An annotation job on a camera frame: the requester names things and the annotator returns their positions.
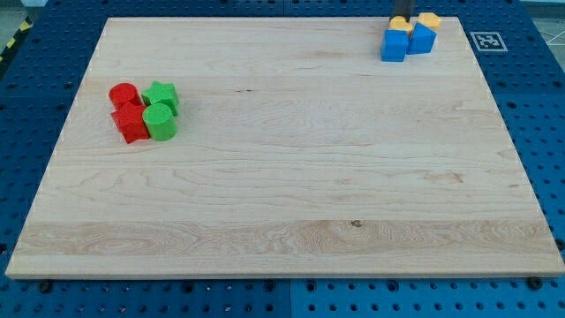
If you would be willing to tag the yellow pentagon block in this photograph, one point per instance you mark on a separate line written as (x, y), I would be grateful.
(430, 20)

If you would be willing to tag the blue triangular block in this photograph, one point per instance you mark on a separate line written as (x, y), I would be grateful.
(422, 40)

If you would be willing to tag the green star block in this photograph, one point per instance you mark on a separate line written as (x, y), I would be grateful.
(164, 93)

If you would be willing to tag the white fiducial marker tag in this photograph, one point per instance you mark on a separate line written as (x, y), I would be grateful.
(486, 41)

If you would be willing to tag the blue cube block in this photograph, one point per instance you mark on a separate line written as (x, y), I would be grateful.
(394, 45)

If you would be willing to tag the green cylinder block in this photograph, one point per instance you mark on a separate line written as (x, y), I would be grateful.
(159, 121)

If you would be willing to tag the red cylinder block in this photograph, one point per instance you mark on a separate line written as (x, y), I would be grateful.
(123, 93)

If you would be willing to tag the yellow hexagon block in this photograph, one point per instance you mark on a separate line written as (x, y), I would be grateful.
(400, 23)

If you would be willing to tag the red star block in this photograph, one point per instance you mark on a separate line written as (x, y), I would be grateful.
(130, 123)

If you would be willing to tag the wooden board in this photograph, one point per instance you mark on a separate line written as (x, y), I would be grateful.
(298, 153)

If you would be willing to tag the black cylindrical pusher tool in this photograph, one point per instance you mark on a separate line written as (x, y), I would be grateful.
(402, 9)

